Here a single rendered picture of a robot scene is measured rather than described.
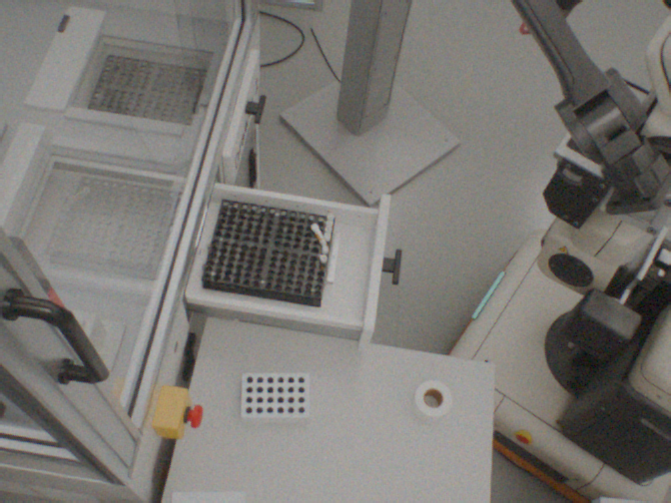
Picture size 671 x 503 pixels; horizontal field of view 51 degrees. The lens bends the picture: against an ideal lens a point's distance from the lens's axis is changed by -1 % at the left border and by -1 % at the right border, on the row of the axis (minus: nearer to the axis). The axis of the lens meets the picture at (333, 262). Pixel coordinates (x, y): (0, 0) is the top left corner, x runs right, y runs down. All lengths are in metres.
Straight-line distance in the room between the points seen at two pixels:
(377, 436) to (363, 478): 0.08
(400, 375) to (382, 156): 1.29
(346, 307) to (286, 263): 0.15
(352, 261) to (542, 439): 0.82
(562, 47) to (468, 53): 1.90
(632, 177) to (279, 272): 0.62
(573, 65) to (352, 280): 0.57
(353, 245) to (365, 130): 1.21
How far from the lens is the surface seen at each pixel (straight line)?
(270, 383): 1.32
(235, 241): 1.33
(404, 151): 2.56
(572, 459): 1.98
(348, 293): 1.35
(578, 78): 1.12
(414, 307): 2.29
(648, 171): 1.16
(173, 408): 1.20
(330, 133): 2.57
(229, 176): 1.46
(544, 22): 1.10
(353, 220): 1.41
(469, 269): 2.40
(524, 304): 2.07
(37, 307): 0.59
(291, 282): 1.32
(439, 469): 1.35
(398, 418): 1.36
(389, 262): 1.31
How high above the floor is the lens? 2.06
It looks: 62 degrees down
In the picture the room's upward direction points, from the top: 10 degrees clockwise
